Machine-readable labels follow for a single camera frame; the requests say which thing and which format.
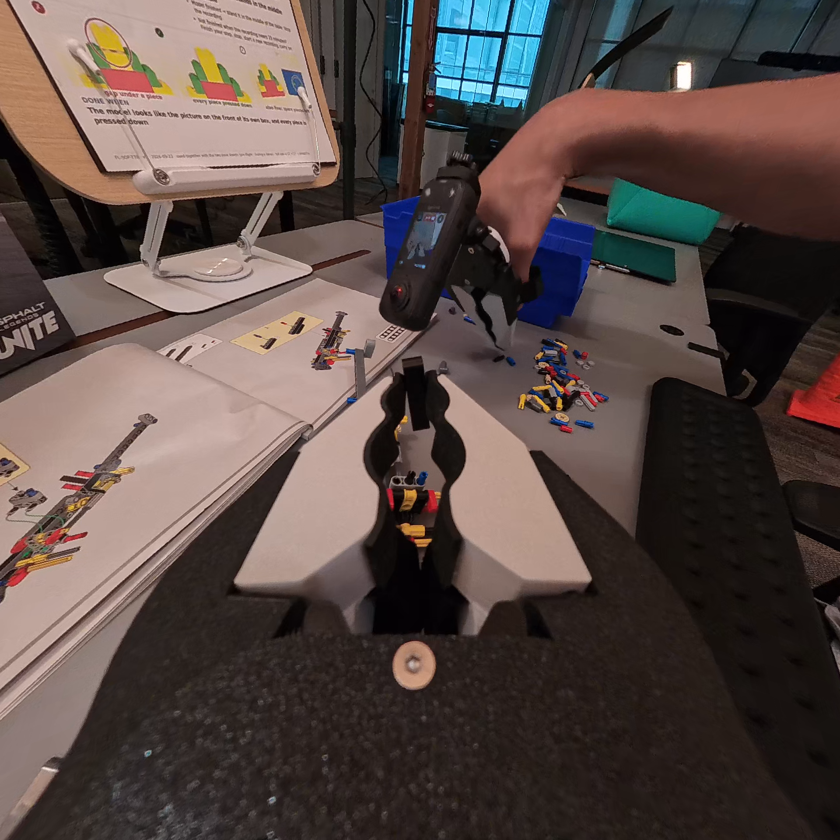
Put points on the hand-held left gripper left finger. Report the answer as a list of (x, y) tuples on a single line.
[(315, 518)]

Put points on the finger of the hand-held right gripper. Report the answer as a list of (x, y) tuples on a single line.
[(505, 321)]

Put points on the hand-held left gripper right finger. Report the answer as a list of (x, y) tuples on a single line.
[(518, 518)]

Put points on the grey lego beam assembly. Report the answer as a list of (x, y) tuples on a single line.
[(413, 502)]

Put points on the short black lego beam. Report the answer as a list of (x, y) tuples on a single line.
[(415, 394)]

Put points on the person's right forearm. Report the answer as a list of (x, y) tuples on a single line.
[(722, 151)]

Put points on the pile of small lego pieces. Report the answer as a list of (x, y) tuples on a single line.
[(564, 394)]

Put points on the yellow car lego box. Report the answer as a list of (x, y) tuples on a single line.
[(33, 308)]

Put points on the person's right hand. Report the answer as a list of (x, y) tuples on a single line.
[(531, 177)]

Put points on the blue plastic bin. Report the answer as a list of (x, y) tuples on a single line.
[(564, 262)]

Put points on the dark green flat tray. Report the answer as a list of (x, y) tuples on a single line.
[(633, 256)]

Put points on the green plastic object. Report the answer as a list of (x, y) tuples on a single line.
[(663, 213)]

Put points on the open instruction booklet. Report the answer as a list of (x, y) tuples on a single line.
[(164, 394)]

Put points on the black dimpled foam mat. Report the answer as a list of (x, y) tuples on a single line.
[(722, 525)]

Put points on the blue lit window panel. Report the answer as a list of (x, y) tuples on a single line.
[(485, 52)]

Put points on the black office chair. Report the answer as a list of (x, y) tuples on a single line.
[(768, 308), (817, 512)]

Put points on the printed instruction sheet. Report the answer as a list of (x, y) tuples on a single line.
[(197, 124)]

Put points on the white metal stand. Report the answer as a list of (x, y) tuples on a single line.
[(623, 49)]

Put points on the orange traffic cone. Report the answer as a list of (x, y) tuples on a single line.
[(817, 397)]

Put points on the wooden board white stand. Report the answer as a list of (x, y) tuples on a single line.
[(39, 131)]

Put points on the white wall light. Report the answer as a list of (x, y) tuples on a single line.
[(683, 75)]

